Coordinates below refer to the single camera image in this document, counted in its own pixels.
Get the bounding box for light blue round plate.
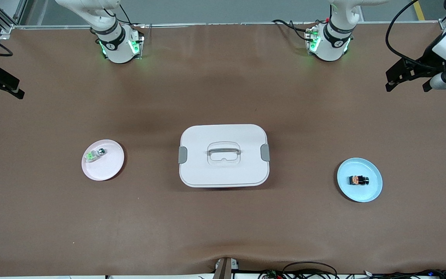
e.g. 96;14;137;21
337;157;383;203

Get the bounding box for pale pink round plate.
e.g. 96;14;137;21
81;139;125;181

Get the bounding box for pink box with white lid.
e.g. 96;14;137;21
178;124;271;188

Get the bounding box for brown table mat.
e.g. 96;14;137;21
0;23;446;277

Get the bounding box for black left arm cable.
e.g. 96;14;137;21
385;0;446;71

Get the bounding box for clear and green switch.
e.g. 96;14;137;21
85;148;106;162

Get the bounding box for black base cables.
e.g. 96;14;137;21
271;19;316;43

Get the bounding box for black cable bundle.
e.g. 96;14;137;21
258;262;446;279

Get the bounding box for grey mount bracket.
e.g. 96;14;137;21
212;257;240;279

